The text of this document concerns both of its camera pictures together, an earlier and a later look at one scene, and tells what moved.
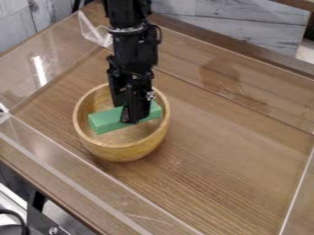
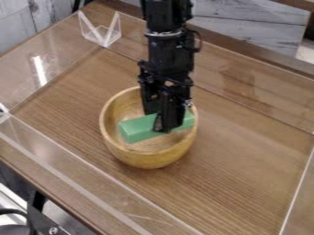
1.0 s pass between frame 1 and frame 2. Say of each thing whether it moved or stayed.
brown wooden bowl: moved
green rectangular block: moved
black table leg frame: stayed
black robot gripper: moved
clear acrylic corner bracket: stayed
